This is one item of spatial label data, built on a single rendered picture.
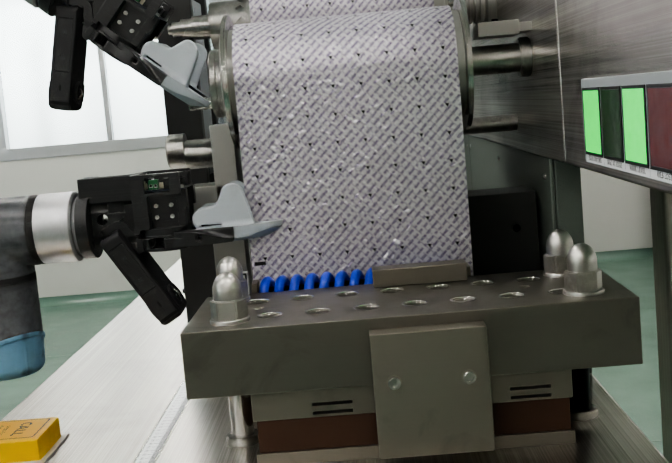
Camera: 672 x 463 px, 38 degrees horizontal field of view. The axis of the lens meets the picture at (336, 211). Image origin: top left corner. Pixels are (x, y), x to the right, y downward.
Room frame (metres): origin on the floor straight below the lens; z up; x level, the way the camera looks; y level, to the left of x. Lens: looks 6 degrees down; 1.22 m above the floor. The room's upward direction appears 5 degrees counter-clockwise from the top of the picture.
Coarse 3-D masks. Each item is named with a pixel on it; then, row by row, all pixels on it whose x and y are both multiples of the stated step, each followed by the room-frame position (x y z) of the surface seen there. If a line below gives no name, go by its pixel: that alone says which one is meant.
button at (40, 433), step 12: (12, 420) 0.97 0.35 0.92; (24, 420) 0.97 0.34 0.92; (36, 420) 0.97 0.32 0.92; (48, 420) 0.96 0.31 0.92; (0, 432) 0.94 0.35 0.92; (12, 432) 0.93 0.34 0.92; (24, 432) 0.93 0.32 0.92; (36, 432) 0.93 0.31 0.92; (48, 432) 0.94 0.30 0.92; (0, 444) 0.91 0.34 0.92; (12, 444) 0.91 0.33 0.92; (24, 444) 0.91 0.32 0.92; (36, 444) 0.91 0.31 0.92; (48, 444) 0.94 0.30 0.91; (0, 456) 0.91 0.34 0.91; (12, 456) 0.91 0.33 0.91; (24, 456) 0.91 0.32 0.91; (36, 456) 0.91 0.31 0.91
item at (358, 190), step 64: (256, 128) 1.03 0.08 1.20; (320, 128) 1.03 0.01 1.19; (384, 128) 1.03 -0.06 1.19; (448, 128) 1.03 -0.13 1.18; (256, 192) 1.03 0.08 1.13; (320, 192) 1.03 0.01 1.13; (384, 192) 1.03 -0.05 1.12; (448, 192) 1.03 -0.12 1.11; (256, 256) 1.03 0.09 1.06; (320, 256) 1.03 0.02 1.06; (384, 256) 1.03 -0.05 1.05; (448, 256) 1.03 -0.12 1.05
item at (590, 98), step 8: (584, 96) 0.81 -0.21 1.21; (592, 96) 0.78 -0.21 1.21; (584, 104) 0.81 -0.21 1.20; (592, 104) 0.78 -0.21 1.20; (584, 112) 0.81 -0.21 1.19; (592, 112) 0.78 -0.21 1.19; (584, 120) 0.81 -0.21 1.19; (592, 120) 0.78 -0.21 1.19; (592, 128) 0.79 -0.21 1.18; (592, 136) 0.79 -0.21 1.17; (592, 144) 0.79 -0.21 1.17; (600, 144) 0.76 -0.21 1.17; (592, 152) 0.79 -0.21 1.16; (600, 152) 0.76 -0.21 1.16
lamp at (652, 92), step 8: (648, 88) 0.63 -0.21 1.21; (656, 88) 0.61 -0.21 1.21; (664, 88) 0.60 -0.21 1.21; (648, 96) 0.63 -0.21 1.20; (656, 96) 0.61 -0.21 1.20; (664, 96) 0.60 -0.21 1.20; (648, 104) 0.63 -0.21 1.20; (656, 104) 0.62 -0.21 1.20; (664, 104) 0.60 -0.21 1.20; (656, 112) 0.62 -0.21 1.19; (664, 112) 0.60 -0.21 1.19; (656, 120) 0.62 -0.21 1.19; (664, 120) 0.60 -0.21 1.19; (656, 128) 0.62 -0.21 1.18; (664, 128) 0.60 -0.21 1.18; (656, 136) 0.62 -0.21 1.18; (664, 136) 0.60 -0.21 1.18; (656, 144) 0.62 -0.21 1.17; (664, 144) 0.60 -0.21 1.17; (656, 152) 0.62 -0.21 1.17; (664, 152) 0.60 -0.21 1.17; (656, 160) 0.62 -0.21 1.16; (664, 160) 0.60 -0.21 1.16
